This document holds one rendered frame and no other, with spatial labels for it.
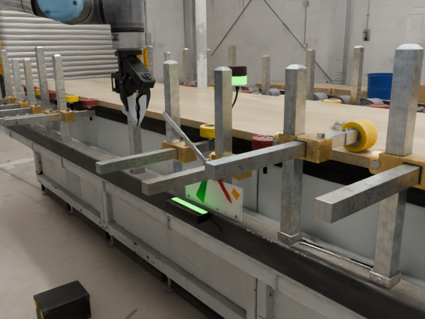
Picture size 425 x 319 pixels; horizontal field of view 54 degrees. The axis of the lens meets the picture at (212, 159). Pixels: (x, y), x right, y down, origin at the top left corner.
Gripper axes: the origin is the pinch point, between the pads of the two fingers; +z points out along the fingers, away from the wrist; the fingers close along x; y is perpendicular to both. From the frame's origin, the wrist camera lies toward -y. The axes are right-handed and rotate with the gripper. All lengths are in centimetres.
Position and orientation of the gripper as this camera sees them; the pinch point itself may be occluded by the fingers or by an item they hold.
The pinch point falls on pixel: (137, 122)
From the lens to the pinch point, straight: 120.5
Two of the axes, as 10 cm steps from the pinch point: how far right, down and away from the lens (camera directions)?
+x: -7.6, 1.9, -6.2
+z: 0.1, 9.6, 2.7
